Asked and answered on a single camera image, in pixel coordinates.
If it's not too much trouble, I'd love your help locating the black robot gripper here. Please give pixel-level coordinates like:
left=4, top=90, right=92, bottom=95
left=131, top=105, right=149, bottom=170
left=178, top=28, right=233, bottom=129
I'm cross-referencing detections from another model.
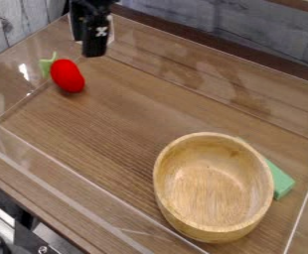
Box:
left=70, top=0, right=116, bottom=58

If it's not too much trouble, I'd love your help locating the red felt fruit green leaf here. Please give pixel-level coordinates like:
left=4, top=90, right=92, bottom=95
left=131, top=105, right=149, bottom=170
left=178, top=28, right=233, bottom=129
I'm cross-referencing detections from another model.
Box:
left=39, top=53, right=84, bottom=93

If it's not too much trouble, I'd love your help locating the round wooden bowl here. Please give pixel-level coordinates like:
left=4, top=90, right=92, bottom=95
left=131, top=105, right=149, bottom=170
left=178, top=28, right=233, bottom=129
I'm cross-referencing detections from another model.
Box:
left=153, top=132, right=273, bottom=244

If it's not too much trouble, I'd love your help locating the green sponge block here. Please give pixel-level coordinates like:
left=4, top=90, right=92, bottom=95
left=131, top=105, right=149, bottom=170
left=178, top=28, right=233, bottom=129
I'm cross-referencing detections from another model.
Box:
left=262, top=157, right=296, bottom=200

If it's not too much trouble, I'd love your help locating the black table clamp bracket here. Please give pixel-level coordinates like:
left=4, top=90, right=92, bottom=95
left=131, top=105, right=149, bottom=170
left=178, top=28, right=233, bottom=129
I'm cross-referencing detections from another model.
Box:
left=11, top=221, right=62, bottom=254

